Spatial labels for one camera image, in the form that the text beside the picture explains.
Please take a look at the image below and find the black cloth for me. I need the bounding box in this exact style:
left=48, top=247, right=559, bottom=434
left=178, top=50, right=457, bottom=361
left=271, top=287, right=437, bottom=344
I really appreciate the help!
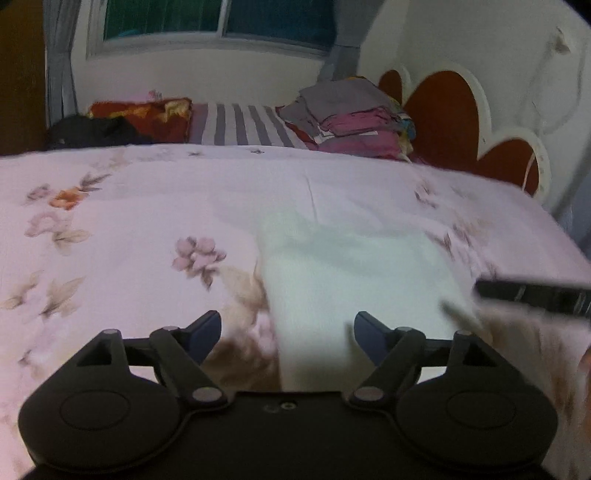
left=44, top=114, right=154, bottom=151

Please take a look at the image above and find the window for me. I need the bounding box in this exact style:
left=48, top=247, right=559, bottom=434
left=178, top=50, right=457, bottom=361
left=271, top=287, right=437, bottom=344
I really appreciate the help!
left=87, top=0, right=339, bottom=62

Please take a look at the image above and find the stack of folded clothes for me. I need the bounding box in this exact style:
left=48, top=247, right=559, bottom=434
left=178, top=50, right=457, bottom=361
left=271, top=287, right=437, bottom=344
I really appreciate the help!
left=275, top=75, right=417, bottom=162

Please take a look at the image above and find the white and brown headboard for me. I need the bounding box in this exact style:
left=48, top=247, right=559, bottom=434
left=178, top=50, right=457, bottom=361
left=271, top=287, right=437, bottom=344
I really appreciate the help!
left=358, top=0, right=591, bottom=220

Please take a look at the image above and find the grey striped pillow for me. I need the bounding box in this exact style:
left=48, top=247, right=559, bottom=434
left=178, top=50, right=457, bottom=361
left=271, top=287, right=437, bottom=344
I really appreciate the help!
left=188, top=102, right=320, bottom=150

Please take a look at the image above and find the red floral pillow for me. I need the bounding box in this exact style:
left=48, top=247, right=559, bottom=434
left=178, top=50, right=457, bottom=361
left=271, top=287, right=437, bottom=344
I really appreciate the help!
left=87, top=97, right=195, bottom=145

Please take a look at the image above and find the white cable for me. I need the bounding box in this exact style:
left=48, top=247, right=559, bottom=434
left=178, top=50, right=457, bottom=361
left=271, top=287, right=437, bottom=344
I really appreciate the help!
left=520, top=148, right=542, bottom=198

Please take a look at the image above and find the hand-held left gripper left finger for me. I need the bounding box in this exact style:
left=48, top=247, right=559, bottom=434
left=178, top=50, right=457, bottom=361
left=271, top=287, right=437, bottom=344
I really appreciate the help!
left=76, top=310, right=230, bottom=409

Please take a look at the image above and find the brown wooden wardrobe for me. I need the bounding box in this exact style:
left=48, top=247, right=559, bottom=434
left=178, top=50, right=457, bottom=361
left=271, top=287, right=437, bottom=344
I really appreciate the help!
left=0, top=0, right=49, bottom=157

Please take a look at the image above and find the pink floral bed sheet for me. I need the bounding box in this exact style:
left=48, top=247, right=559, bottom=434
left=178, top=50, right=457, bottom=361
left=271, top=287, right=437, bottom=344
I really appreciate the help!
left=0, top=142, right=591, bottom=480

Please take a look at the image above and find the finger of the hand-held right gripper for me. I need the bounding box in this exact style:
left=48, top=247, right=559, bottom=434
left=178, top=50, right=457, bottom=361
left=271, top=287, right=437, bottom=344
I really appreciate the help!
left=474, top=276, right=591, bottom=319

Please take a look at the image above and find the white small garment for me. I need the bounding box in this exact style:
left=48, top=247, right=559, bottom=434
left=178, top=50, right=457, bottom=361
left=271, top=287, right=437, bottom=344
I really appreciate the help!
left=255, top=209, right=482, bottom=394

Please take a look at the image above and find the grey curtain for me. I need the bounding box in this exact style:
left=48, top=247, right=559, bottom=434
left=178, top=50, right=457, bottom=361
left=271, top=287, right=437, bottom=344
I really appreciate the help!
left=320, top=0, right=394, bottom=88
left=43, top=0, right=80, bottom=127

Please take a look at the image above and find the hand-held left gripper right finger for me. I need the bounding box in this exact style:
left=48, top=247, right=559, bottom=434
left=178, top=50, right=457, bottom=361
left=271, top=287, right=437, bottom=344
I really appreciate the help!
left=344, top=311, right=503, bottom=409

